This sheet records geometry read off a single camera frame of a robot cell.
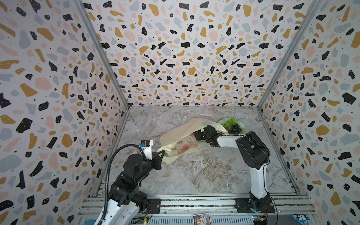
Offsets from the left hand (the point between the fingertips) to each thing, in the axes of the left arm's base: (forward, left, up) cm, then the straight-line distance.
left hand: (166, 151), depth 71 cm
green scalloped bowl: (+31, -50, -16) cm, 61 cm away
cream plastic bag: (+8, -8, 0) cm, 11 cm away
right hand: (+25, -18, -19) cm, 36 cm away
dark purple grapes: (+24, -45, -15) cm, 53 cm away
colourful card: (-26, -17, -20) cm, 37 cm away
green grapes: (+30, -42, -16) cm, 54 cm away
